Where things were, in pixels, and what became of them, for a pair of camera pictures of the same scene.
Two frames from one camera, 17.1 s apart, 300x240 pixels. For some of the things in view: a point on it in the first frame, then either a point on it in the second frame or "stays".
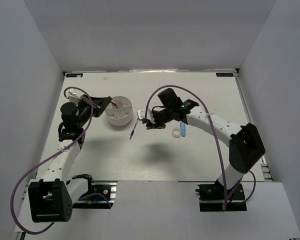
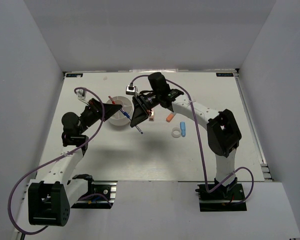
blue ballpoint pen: (133, 131) -> (140, 130)
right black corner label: (224, 74) stays
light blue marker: (183, 128) stays
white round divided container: (122, 116) stays
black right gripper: (155, 125) -> (141, 112)
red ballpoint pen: (114, 103) stays
